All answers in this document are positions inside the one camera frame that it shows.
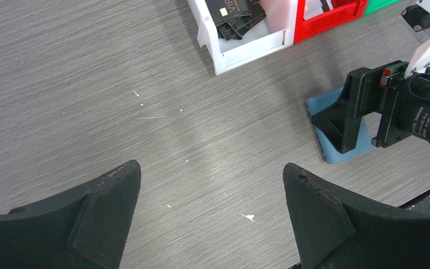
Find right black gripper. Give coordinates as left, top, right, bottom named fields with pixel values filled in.
left=311, top=62, right=430, bottom=154

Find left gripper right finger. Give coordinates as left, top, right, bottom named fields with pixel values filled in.
left=283, top=163, right=430, bottom=268

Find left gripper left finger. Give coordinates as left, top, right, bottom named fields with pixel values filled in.
left=0, top=160, right=141, bottom=268

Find blue card holder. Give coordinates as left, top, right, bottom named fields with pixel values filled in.
left=306, top=87, right=372, bottom=164

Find white credit cards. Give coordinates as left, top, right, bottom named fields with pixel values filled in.
left=303, top=0, right=334, bottom=20

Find black credit cards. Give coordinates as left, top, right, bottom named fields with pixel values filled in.
left=205, top=0, right=267, bottom=41

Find red plastic bin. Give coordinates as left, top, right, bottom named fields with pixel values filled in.
left=293, top=0, right=368, bottom=44

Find white plastic bin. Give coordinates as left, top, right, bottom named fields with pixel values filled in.
left=187, top=0, right=298, bottom=76

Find green plastic bin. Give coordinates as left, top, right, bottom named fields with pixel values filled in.
left=364, top=0, right=400, bottom=16

